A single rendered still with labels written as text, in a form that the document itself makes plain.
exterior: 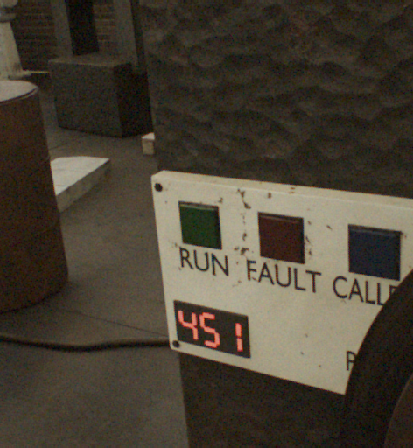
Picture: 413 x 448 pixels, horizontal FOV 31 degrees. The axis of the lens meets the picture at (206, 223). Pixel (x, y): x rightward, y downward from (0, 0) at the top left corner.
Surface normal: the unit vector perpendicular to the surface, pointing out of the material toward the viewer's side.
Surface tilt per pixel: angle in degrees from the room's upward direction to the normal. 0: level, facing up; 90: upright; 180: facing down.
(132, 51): 90
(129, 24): 90
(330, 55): 90
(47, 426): 0
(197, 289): 90
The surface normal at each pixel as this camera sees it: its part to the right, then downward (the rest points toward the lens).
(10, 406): -0.08, -0.93
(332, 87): -0.53, 0.35
